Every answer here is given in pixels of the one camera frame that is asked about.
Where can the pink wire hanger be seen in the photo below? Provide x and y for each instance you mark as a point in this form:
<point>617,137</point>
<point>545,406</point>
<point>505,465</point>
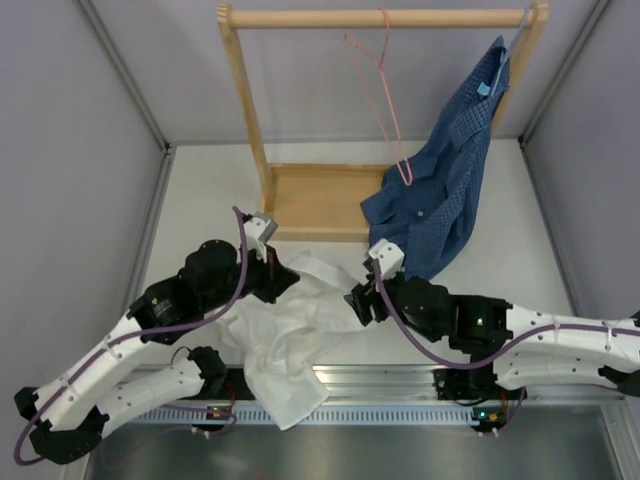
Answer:
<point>396,147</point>

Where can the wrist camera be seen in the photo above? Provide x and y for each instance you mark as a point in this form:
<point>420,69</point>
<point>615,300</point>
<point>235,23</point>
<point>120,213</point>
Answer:
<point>389,256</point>
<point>258,229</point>

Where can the white shirt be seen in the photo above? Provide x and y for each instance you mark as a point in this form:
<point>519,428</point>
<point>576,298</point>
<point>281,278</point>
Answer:
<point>280,342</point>

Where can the aluminium mounting rail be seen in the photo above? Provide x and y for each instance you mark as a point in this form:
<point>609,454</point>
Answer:
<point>421,383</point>

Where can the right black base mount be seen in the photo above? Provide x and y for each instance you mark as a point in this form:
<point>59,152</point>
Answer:
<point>466,387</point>

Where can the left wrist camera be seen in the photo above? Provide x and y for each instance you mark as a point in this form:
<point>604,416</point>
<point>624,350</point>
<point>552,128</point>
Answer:
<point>258,229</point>

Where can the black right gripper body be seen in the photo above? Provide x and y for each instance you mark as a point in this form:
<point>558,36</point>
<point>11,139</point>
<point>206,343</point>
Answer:
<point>392,286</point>

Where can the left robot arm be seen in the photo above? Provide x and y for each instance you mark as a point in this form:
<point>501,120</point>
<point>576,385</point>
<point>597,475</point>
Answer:
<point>69,417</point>

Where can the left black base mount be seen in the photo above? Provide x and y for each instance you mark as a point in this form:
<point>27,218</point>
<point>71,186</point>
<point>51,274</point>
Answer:
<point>235,386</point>

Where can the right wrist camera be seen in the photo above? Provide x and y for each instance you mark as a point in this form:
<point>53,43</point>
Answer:
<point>389,256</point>

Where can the wooden clothes rack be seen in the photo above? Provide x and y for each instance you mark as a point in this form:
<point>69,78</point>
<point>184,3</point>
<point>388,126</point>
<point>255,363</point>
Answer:
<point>321,201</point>

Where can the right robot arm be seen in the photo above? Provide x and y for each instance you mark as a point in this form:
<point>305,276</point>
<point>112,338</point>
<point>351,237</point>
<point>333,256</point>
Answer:
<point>491,344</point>

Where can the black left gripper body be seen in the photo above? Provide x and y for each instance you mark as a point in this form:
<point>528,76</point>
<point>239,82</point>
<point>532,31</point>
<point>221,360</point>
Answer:
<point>256,275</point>

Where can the blue checked shirt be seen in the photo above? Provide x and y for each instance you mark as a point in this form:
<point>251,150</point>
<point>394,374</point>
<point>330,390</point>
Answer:
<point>432,220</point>

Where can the light blue hanger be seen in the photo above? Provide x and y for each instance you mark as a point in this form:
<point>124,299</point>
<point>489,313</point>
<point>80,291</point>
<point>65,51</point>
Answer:
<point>507,53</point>

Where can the slotted grey cable duct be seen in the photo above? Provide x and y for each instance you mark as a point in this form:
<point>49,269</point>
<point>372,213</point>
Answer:
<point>365,415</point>

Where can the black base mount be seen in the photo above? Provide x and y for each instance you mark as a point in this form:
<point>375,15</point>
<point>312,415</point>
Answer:
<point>235,386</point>
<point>466,387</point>

